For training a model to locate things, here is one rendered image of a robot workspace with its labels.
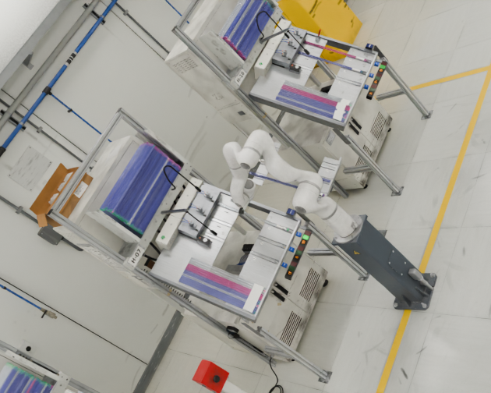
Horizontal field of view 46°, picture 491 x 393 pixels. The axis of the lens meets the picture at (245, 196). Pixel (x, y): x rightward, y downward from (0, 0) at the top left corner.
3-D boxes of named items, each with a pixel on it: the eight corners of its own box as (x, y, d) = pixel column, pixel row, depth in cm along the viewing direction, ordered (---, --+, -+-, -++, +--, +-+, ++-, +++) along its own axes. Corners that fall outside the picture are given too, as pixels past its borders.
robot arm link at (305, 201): (340, 200, 311) (312, 174, 300) (329, 228, 302) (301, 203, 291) (323, 203, 320) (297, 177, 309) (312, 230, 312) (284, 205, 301)
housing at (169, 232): (206, 191, 380) (203, 180, 367) (171, 254, 360) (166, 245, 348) (195, 186, 382) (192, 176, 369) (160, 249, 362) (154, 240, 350)
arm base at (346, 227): (366, 214, 318) (347, 194, 310) (356, 242, 310) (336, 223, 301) (340, 217, 333) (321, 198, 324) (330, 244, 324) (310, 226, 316)
